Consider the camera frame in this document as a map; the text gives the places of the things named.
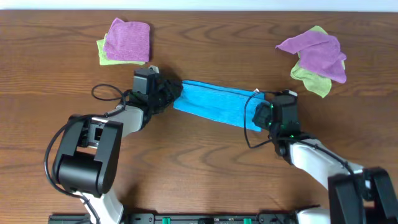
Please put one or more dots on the folded green cloth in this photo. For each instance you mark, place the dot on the folded green cloth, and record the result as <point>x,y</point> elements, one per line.
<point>103,60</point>

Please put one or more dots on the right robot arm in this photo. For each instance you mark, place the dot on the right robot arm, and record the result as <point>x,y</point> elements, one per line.
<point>356,194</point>

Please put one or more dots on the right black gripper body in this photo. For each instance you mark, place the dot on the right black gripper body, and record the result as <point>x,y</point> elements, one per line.
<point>263,120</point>

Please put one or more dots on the folded purple cloth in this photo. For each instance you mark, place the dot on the folded purple cloth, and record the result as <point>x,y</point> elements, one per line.
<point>128,41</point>

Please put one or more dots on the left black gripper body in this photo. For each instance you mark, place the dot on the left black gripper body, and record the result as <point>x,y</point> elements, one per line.
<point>168,94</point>

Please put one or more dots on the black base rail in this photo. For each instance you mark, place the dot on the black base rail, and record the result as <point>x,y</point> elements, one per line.
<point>150,218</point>

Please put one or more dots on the crumpled purple cloth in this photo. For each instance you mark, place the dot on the crumpled purple cloth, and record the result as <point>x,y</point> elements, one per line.
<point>319,53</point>

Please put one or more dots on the blue microfiber cloth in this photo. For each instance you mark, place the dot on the blue microfiber cloth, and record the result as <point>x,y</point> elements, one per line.
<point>218,103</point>

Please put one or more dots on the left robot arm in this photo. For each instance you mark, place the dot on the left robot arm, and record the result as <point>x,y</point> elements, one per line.
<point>81,159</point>

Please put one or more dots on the crumpled green cloth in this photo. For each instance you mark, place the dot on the crumpled green cloth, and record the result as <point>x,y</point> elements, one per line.
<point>313,82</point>

